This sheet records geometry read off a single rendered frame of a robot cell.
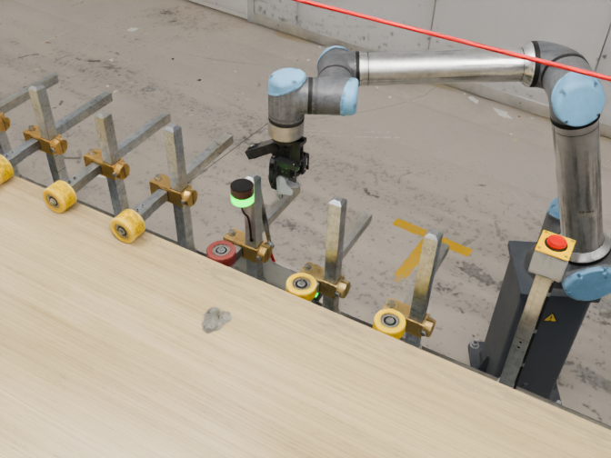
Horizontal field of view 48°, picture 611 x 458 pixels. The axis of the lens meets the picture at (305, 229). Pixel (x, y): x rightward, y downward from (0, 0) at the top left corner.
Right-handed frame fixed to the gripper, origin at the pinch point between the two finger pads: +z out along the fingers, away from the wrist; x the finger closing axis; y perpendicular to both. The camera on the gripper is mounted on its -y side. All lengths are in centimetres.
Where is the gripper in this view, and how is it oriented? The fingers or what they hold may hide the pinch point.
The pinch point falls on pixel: (278, 193)
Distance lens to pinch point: 189.7
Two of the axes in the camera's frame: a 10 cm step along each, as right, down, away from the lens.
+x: 4.9, -5.7, 6.6
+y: 8.7, 3.4, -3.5
